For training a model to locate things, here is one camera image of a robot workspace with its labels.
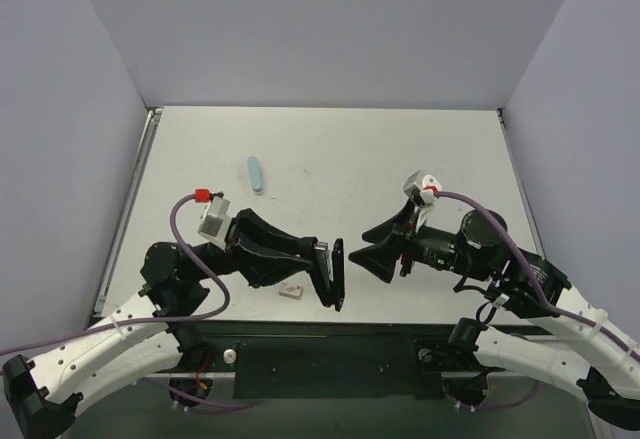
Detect black stapler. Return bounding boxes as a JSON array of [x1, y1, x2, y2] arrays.
[[309, 238, 345, 312]]

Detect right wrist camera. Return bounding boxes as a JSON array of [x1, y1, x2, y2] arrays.
[[403, 170, 442, 231]]

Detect light blue white stapler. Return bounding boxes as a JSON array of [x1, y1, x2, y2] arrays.
[[247, 157, 264, 195]]

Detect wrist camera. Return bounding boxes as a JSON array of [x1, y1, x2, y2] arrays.
[[197, 193, 231, 250], [403, 170, 442, 231]]

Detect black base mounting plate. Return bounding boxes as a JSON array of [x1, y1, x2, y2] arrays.
[[169, 321, 484, 400]]

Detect staple box with red label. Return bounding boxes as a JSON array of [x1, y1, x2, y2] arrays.
[[278, 284, 304, 300]]

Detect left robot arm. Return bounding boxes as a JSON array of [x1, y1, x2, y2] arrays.
[[1, 197, 344, 438]]

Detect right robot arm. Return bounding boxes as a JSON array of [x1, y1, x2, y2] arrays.
[[349, 195, 639, 431]]

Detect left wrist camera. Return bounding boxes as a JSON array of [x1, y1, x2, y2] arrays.
[[197, 193, 231, 250]]

